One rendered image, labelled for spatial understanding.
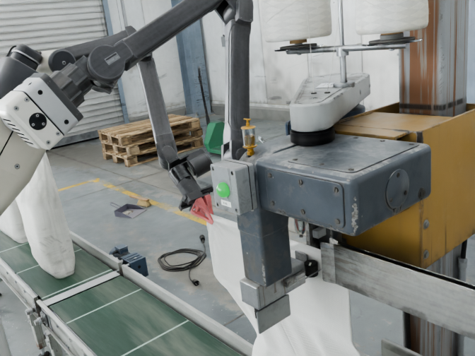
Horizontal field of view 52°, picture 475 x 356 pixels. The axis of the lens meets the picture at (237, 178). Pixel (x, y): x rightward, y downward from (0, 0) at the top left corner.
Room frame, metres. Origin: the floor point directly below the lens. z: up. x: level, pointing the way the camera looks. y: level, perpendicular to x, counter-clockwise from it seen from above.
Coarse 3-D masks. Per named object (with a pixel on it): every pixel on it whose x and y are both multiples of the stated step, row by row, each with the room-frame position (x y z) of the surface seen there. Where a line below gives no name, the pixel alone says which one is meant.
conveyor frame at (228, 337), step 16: (128, 272) 2.35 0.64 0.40; (144, 288) 2.22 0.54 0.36; (160, 288) 2.10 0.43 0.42; (176, 304) 1.98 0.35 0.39; (192, 320) 1.88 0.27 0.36; (208, 320) 1.78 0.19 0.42; (64, 336) 1.91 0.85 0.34; (224, 336) 1.70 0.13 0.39; (80, 352) 1.77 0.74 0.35; (240, 352) 1.62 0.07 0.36
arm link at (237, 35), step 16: (240, 0) 1.27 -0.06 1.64; (240, 16) 1.25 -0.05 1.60; (224, 32) 1.30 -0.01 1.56; (240, 32) 1.27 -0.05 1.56; (240, 48) 1.25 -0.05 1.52; (240, 64) 1.23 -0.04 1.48; (240, 80) 1.22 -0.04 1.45; (240, 96) 1.20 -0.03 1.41; (240, 112) 1.18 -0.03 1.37; (240, 128) 1.16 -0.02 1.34; (224, 144) 1.18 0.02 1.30; (240, 144) 1.14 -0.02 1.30
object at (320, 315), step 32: (224, 224) 1.23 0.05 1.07; (224, 256) 1.25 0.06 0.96; (320, 256) 0.98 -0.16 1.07; (320, 288) 0.98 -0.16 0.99; (256, 320) 1.10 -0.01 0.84; (288, 320) 1.05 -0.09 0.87; (320, 320) 0.99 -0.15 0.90; (256, 352) 1.06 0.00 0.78; (288, 352) 0.98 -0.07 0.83; (320, 352) 0.94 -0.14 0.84; (352, 352) 0.91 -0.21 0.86
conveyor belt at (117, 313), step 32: (96, 288) 2.25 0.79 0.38; (128, 288) 2.21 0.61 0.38; (64, 320) 1.98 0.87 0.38; (96, 320) 1.95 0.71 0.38; (128, 320) 1.92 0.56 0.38; (160, 320) 1.89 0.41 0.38; (96, 352) 1.70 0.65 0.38; (128, 352) 1.68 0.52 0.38; (160, 352) 1.65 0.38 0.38; (192, 352) 1.63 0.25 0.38; (224, 352) 1.61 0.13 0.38
